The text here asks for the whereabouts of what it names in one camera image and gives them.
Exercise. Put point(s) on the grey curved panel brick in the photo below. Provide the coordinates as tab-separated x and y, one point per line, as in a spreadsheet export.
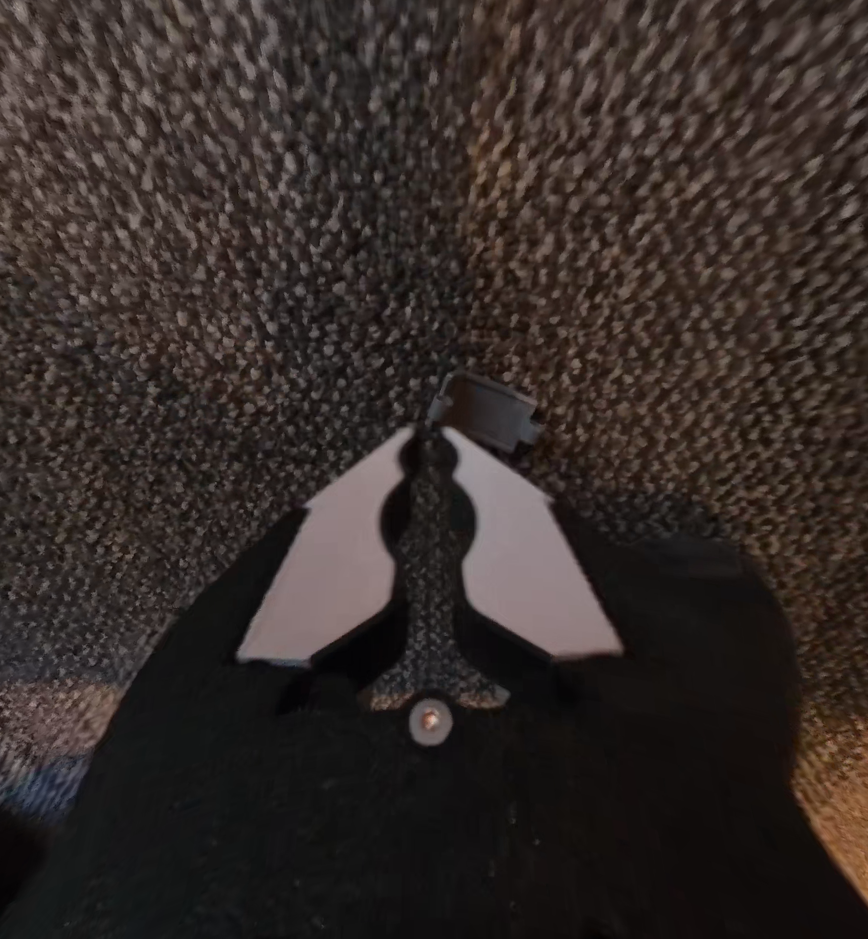
489	411

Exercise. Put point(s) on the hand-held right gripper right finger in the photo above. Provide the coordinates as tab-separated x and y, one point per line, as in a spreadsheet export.
529	572

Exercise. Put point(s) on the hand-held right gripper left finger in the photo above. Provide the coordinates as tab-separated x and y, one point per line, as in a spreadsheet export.
331	572

